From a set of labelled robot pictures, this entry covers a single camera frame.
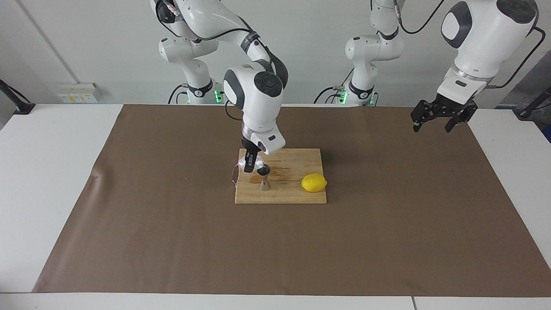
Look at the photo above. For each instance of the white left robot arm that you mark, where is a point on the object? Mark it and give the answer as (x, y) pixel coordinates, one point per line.
(486, 34)

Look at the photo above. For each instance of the dark grey panel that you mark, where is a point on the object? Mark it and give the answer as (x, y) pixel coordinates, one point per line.
(533, 82)

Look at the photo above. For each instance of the white wall socket box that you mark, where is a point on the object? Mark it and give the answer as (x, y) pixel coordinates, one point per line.
(77, 92)

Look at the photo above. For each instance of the brown paper table mat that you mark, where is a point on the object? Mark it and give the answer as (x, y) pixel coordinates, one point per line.
(275, 249)

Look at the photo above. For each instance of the yellow lemon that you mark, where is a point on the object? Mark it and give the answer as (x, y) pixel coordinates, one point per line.
(314, 183)

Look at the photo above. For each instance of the steel double jigger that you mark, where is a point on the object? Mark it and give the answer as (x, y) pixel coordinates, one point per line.
(264, 185)

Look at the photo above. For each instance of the black camera stand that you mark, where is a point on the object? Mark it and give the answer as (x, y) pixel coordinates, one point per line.
(23, 107)
(527, 113)

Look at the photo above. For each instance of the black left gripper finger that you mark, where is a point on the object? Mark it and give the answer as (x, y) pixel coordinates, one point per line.
(418, 120)
(456, 121)

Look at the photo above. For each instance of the small blue object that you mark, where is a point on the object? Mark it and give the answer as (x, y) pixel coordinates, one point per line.
(548, 134)

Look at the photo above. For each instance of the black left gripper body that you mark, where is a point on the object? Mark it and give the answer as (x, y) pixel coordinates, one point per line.
(447, 106)

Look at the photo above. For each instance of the clear textured glass cup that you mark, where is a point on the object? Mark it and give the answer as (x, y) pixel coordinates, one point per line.
(239, 165)

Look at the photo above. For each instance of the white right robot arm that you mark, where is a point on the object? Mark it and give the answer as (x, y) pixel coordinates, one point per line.
(254, 99)

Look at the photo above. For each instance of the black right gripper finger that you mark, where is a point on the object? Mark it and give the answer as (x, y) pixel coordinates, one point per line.
(250, 161)

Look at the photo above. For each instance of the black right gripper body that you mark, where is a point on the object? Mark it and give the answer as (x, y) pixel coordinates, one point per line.
(249, 144)

